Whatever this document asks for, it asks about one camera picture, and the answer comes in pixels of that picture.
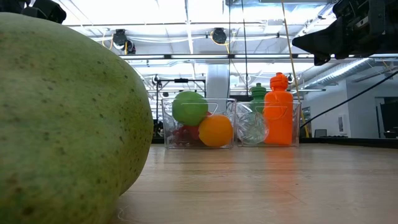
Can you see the green apple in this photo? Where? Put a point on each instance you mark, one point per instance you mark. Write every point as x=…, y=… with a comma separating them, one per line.
x=190, y=108

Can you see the green pear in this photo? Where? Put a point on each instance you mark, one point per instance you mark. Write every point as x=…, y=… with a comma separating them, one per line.
x=62, y=124

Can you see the red grape bunch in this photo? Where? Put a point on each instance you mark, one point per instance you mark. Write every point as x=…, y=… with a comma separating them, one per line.
x=178, y=137

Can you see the orange plastic bottle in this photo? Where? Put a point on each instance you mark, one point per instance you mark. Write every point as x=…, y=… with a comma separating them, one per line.
x=278, y=118

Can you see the black background gantry frame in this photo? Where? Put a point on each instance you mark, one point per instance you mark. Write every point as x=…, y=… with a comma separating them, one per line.
x=181, y=80

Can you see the clear bottle with white cap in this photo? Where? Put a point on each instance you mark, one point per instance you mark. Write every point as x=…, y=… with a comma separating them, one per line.
x=252, y=127

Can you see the clear plastic bin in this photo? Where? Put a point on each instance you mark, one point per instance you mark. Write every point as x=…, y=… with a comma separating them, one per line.
x=297, y=124
x=168, y=124

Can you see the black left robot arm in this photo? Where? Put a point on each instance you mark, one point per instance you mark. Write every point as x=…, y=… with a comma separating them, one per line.
x=9, y=4

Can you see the orange fruit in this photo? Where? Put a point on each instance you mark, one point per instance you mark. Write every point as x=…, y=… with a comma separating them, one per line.
x=215, y=130

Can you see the white square pillar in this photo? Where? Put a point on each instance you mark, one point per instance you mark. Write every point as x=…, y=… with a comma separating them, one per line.
x=217, y=81

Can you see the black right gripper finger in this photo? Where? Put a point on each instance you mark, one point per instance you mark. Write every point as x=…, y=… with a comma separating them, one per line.
x=323, y=53
x=323, y=35

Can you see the dark background equipment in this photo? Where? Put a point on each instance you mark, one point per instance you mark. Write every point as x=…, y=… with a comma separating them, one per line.
x=388, y=118

